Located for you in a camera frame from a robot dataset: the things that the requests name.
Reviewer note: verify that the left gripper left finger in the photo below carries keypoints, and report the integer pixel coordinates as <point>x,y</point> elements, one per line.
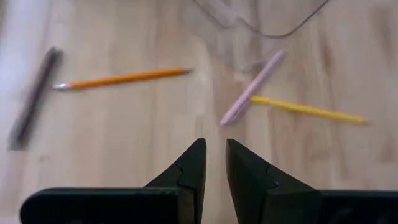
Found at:
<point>124,205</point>

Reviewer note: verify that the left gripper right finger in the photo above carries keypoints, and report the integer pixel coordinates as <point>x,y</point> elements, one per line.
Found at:
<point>280,205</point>

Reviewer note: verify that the clear plastic bin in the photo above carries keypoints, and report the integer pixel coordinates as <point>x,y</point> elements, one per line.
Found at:
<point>248,12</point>

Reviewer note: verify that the yellow pencil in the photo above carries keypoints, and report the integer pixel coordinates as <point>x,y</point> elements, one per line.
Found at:
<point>311,109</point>

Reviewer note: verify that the pale pink pen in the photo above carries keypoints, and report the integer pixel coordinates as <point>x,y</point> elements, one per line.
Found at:
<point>252,88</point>

